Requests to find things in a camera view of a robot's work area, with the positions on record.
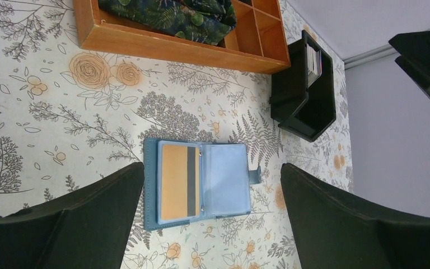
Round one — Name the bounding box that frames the rolled green tie front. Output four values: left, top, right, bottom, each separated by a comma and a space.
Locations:
99, 0, 237, 45

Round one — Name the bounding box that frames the blue leather card holder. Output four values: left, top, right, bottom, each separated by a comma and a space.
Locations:
143, 138, 261, 231

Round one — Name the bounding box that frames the stack of cards in box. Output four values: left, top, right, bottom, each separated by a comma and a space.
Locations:
306, 44, 323, 87

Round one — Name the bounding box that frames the wooden compartment tray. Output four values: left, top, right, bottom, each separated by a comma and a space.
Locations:
73, 0, 291, 75

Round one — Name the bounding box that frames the black card box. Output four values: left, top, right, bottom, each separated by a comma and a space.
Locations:
269, 30, 336, 142

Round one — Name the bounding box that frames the floral table mat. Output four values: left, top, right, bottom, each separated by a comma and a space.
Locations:
0, 1, 353, 268

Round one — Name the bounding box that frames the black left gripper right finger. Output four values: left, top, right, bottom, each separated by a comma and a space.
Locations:
281, 163, 430, 268

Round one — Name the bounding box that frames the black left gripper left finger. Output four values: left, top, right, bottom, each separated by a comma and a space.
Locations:
0, 163, 144, 268

